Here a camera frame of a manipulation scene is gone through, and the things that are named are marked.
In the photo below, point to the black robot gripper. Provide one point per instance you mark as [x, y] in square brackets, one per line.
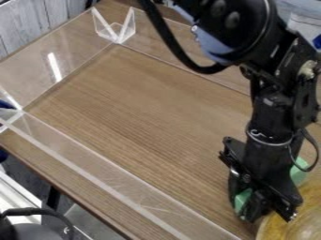
[259, 160]

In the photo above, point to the green rectangular block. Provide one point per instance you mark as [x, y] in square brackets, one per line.
[255, 199]

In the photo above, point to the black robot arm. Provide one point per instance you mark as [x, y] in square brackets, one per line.
[243, 33]

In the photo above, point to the grey metal plate with screw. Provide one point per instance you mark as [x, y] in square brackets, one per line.
[89, 228]

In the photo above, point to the black table leg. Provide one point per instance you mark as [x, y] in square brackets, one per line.
[54, 198]

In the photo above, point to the white cylindrical container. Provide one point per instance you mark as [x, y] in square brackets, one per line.
[308, 28]

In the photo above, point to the blue object at left edge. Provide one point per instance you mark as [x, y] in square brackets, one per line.
[6, 105]

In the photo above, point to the clear acrylic front wall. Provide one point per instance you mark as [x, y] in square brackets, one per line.
[141, 147]

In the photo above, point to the clear acrylic corner bracket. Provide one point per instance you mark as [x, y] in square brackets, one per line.
[115, 32]

